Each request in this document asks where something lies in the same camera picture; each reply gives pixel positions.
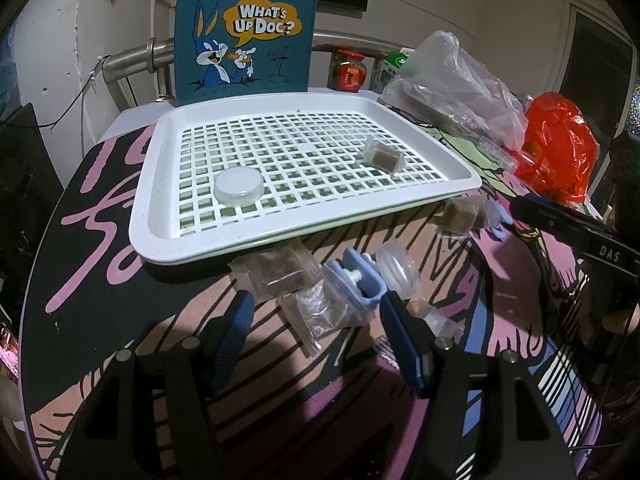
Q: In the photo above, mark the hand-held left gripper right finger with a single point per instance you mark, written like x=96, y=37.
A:
x=401, y=342

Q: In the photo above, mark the green and white carton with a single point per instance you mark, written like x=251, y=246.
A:
x=385, y=74

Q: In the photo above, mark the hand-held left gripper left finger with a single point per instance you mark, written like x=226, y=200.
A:
x=234, y=332

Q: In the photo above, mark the dark door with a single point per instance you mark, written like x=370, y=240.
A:
x=600, y=60

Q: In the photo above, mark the clear plastic bag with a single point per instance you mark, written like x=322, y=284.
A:
x=450, y=80

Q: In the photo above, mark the black monitor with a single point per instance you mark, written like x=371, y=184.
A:
x=25, y=185

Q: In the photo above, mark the small clear packet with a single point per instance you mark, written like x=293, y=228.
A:
x=435, y=322

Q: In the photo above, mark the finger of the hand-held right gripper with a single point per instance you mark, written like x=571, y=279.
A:
x=550, y=214

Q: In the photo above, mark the clear packet with brown block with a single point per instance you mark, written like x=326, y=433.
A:
x=280, y=270
x=456, y=217
x=382, y=154

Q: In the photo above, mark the white slotted plastic tray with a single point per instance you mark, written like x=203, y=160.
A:
x=170, y=210

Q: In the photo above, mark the blue water jug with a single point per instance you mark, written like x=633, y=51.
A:
x=7, y=70

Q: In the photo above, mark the light blue clip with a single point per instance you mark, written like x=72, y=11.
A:
x=369, y=286
x=498, y=230

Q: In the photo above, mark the red plastic bag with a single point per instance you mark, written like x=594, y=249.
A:
x=560, y=145

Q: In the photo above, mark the red labelled glass jar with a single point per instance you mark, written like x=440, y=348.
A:
x=348, y=72

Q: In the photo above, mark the clear round plastic container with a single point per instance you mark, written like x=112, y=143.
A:
x=397, y=267

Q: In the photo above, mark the blue cartoon rabbit tote bag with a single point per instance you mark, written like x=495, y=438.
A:
x=245, y=25

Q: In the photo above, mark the metal rail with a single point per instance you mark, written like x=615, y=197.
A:
x=135, y=55

